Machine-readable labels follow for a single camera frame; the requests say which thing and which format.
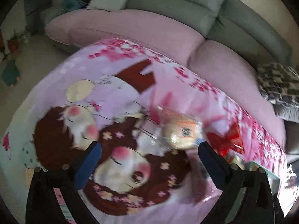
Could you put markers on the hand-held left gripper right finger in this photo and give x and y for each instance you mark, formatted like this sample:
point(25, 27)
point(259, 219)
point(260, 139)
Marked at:
point(212, 165)

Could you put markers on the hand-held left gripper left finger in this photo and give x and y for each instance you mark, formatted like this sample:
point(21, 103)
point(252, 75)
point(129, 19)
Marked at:
point(88, 163)

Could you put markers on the red snack packet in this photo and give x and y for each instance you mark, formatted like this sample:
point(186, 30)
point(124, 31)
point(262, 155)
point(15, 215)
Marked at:
point(230, 140)

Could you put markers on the round bun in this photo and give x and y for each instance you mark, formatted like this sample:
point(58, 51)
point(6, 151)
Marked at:
point(182, 131)

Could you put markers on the white tray with teal rim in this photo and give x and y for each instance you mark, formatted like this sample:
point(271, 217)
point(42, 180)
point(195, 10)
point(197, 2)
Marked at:
point(272, 177)

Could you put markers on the pink printed blanket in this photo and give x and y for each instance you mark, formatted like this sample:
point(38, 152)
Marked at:
point(140, 79)

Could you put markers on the black white patterned pillow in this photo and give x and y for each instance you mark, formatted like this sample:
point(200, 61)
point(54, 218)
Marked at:
point(278, 81)

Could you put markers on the green plush toy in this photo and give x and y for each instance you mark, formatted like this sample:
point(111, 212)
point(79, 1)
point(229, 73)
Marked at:
point(10, 73)

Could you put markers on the red floor decoration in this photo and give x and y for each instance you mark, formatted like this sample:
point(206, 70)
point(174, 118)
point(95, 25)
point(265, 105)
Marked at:
point(15, 42)

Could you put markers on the pink sofa cover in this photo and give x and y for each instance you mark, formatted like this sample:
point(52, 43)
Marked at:
point(140, 28)

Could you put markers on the teal cloth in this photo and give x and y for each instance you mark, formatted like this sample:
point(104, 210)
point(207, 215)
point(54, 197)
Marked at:
point(72, 1)

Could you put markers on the grey sofa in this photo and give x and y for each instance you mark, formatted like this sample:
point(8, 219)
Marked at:
point(186, 2)

